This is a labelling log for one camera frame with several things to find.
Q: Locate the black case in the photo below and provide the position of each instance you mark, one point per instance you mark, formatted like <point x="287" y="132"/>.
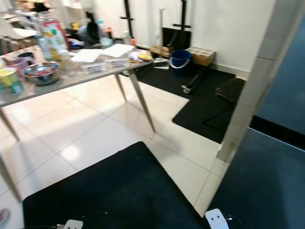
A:
<point x="176" y="38"/>

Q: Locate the blue plastic bucket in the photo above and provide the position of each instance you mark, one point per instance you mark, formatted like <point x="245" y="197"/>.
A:
<point x="180" y="64"/>

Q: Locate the black foam puzzle mat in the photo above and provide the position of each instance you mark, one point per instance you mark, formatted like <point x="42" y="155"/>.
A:
<point x="267" y="191"/>

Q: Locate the water bottle teal cap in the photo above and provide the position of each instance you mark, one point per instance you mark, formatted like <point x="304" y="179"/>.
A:
<point x="103" y="37"/>

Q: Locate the white square container lid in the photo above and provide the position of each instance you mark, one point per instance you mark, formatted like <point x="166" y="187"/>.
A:
<point x="116" y="50"/>
<point x="86" y="56"/>

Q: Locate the light wooden table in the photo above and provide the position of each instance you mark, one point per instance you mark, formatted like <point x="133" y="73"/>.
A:
<point x="31" y="90"/>

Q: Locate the yellow green Maggi noodle cup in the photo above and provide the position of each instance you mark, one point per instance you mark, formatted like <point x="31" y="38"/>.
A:
<point x="10" y="80"/>

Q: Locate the black wheeled pole stand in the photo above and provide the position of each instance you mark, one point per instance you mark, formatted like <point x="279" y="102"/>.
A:
<point x="183" y="12"/>

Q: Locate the large black floor mat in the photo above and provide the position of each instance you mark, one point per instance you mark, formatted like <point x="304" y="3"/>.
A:
<point x="200" y="117"/>

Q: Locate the wooden compartment crate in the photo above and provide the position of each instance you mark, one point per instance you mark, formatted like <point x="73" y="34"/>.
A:
<point x="201" y="59"/>

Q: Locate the black round kitchen appliance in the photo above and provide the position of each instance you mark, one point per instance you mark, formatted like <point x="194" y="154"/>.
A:
<point x="88" y="33"/>

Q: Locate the small clear bottle white cap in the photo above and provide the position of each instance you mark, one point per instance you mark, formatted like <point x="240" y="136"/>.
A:
<point x="69" y="66"/>

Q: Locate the clear labelled plastic container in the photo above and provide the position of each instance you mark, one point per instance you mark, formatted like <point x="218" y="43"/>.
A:
<point x="94" y="67"/>
<point x="116" y="62"/>

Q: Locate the colourful snack packet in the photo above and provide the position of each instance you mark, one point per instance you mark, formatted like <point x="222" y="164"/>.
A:
<point x="140" y="57"/>

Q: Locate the steel bowl of red berries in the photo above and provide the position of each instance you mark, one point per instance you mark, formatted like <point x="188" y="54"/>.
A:
<point x="42" y="80"/>

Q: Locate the black flat foam block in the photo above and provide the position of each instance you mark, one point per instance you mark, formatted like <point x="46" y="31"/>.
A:
<point x="229" y="89"/>

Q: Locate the grey robot left foot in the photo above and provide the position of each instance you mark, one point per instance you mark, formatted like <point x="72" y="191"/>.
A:
<point x="74" y="224"/>

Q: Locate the clear purple measuring jug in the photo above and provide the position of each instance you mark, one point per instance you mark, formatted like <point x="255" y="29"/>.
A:
<point x="18" y="65"/>

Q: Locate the Peel Fresh juice carton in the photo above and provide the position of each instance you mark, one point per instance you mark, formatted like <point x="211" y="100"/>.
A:
<point x="55" y="36"/>

